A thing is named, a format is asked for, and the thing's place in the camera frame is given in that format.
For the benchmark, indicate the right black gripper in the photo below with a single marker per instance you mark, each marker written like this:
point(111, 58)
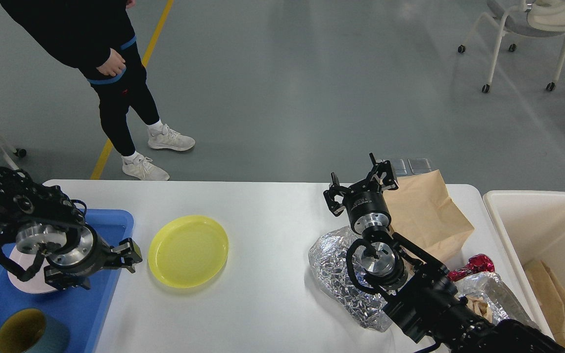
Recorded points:
point(366, 207)

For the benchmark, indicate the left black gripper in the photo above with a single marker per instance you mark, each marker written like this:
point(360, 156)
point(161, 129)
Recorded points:
point(91, 255)

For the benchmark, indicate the dark green mug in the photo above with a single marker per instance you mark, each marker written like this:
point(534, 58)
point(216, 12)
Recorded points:
point(33, 331)

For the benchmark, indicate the yellow plate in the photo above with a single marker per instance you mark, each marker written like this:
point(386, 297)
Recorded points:
point(188, 252)

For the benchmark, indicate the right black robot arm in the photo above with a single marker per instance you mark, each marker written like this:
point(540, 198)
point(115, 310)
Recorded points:
point(420, 298)

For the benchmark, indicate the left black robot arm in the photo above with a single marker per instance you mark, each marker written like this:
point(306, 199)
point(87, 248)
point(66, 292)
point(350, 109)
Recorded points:
point(43, 230)

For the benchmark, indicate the pink plate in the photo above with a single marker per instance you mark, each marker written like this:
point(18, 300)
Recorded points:
point(37, 284)

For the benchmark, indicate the brown paper bag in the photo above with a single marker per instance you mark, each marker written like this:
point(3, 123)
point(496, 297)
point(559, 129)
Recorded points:
point(423, 212)

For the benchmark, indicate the grey floor outlet plates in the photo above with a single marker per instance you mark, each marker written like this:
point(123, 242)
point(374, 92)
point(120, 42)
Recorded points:
point(410, 166)

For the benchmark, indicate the large crumpled foil ball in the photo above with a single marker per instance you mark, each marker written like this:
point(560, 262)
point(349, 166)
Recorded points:
point(327, 260)

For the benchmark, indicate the blue plastic tray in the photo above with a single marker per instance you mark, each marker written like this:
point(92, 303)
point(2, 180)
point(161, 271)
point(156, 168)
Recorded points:
point(82, 311)

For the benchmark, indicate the red foil wrapper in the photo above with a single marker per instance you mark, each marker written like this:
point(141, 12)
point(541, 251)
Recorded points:
point(477, 264)

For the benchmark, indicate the white plastic bin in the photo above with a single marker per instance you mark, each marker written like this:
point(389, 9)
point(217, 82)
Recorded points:
point(531, 226)

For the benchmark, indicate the person in black clothes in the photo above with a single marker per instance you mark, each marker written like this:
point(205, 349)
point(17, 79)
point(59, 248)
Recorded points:
point(97, 38)

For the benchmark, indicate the brown paper in bin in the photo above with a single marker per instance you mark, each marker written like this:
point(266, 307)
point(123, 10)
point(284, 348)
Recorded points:
point(550, 294)

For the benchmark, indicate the white rolling chair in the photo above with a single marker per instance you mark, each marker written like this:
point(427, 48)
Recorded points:
point(524, 18)

